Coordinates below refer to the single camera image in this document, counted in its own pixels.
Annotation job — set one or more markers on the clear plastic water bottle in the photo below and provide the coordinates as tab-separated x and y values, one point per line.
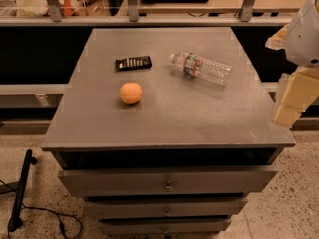
197	66

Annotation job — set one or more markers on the grey drawer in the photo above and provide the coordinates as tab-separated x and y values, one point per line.
162	208
167	180
164	226

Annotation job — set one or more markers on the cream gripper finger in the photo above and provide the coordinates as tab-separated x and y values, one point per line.
277	41
295	93

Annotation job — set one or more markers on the grey metal railing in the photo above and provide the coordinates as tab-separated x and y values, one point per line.
130	13

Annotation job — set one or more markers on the bottom grey drawer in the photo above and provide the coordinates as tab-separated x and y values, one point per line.
164	226

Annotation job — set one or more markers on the middle grey drawer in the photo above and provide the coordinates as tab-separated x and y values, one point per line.
162	208

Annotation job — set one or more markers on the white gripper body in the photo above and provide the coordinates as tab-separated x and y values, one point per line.
303	40

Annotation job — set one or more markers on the top grey drawer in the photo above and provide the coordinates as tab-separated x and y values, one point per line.
167	180

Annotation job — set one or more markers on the orange fruit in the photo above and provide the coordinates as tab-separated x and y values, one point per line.
130	93

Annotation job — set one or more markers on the grey drawer cabinet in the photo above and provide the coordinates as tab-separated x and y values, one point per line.
179	121

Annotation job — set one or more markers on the black stand bar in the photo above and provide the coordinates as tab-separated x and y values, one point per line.
15	221

